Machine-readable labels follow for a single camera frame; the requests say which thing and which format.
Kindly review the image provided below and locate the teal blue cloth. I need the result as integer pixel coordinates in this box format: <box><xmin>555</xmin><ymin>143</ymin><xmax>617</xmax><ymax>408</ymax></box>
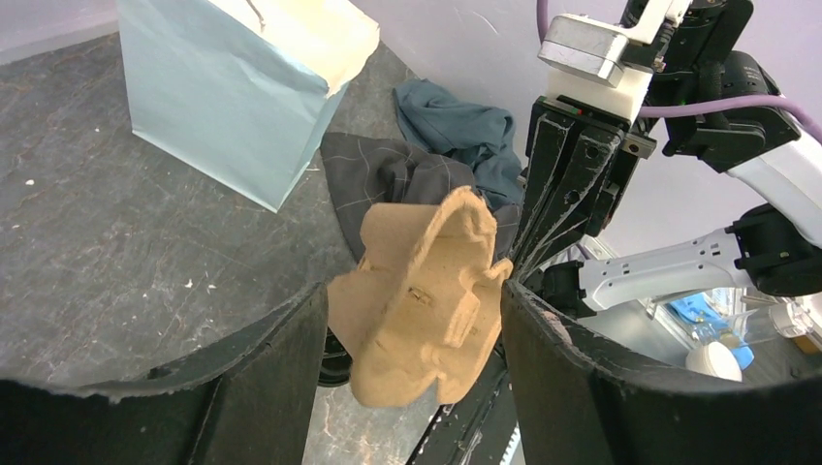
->
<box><xmin>393</xmin><ymin>79</ymin><xmax>523</xmax><ymax>208</ymax></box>

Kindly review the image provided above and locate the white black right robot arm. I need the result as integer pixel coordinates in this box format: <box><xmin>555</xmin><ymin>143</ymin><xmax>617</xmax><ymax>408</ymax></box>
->
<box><xmin>513</xmin><ymin>1</ymin><xmax>821</xmax><ymax>317</ymax></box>

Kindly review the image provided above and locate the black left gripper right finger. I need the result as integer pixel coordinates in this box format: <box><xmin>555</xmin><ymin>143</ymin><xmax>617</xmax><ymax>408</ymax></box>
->
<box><xmin>501</xmin><ymin>280</ymin><xmax>821</xmax><ymax>464</ymax></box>

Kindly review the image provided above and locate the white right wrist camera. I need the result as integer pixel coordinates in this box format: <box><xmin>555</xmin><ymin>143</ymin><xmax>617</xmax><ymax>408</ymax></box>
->
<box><xmin>536</xmin><ymin>0</ymin><xmax>691</xmax><ymax>123</ymax></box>

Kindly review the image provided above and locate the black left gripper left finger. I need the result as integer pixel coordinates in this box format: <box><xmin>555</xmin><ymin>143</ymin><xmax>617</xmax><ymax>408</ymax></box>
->
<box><xmin>1</xmin><ymin>285</ymin><xmax>328</xmax><ymax>464</ymax></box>

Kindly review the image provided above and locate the dark grey checked cloth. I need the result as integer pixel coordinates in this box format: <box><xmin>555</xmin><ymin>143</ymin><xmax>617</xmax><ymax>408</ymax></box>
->
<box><xmin>320</xmin><ymin>133</ymin><xmax>521</xmax><ymax>261</ymax></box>

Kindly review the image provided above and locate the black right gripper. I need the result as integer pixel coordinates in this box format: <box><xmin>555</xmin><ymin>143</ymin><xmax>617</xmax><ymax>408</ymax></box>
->
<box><xmin>513</xmin><ymin>97</ymin><xmax>657</xmax><ymax>281</ymax></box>

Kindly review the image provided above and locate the light blue paper bag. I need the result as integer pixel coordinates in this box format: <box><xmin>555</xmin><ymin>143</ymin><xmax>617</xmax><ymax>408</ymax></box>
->
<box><xmin>117</xmin><ymin>0</ymin><xmax>380</xmax><ymax>211</ymax></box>

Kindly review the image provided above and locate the single brown pulp carrier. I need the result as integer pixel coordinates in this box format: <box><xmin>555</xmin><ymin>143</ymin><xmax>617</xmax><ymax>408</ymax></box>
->
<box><xmin>328</xmin><ymin>186</ymin><xmax>513</xmax><ymax>408</ymax></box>

